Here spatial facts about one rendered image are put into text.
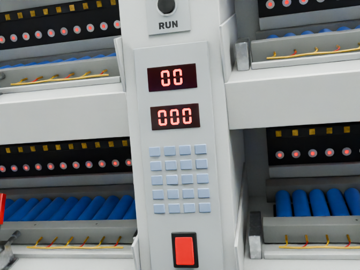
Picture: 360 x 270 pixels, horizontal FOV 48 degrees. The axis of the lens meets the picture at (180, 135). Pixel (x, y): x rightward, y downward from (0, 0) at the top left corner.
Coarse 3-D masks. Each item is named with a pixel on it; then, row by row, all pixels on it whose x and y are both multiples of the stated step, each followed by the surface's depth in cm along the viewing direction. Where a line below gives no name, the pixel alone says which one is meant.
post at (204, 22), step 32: (128, 0) 38; (192, 0) 37; (224, 0) 42; (128, 32) 38; (192, 32) 37; (128, 64) 38; (128, 96) 39; (224, 96) 37; (224, 128) 37; (224, 160) 37; (224, 192) 37; (224, 224) 38; (224, 256) 38
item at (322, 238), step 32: (288, 128) 52; (320, 128) 51; (352, 128) 50; (288, 160) 53; (320, 160) 52; (352, 160) 52; (288, 192) 51; (320, 192) 49; (352, 192) 48; (256, 224) 43; (288, 224) 43; (320, 224) 42; (352, 224) 41; (256, 256) 42; (288, 256) 41; (320, 256) 40; (352, 256) 40
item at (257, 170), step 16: (0, 0) 63; (16, 0) 63; (32, 0) 62; (48, 0) 61; (64, 0) 61; (80, 0) 60; (240, 0) 55; (256, 0) 55; (240, 16) 55; (256, 16) 55; (240, 32) 56; (256, 128) 56; (256, 144) 56; (256, 160) 56; (256, 176) 56; (320, 176) 55; (336, 176) 54; (256, 192) 57
